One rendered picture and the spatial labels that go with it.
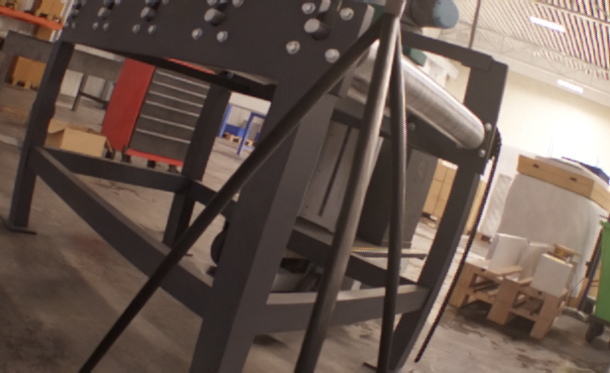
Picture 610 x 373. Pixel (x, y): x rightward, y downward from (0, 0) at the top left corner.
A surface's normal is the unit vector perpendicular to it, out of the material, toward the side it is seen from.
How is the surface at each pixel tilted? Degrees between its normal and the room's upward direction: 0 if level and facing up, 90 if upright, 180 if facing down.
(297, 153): 90
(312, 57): 90
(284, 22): 90
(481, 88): 90
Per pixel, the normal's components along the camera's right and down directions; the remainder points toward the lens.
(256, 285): 0.75, 0.30
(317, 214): -0.58, -0.14
